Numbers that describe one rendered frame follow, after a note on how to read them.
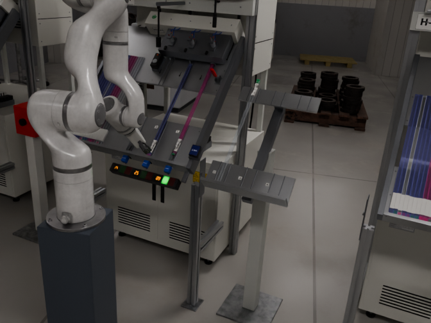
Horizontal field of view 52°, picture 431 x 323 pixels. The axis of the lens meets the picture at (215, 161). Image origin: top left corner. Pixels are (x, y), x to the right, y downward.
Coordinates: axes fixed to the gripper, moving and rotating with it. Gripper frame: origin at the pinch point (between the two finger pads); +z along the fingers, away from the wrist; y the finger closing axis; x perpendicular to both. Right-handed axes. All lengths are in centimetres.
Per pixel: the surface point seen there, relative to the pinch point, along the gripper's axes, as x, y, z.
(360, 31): 453, -379, 634
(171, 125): 14.1, -5.4, 9.0
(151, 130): 5.6, -9.8, 8.8
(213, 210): 6, 20, 55
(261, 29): 81, -34, 25
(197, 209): 1.7, 29.5, 21.9
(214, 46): 51, -23, 3
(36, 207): -78, -49, 56
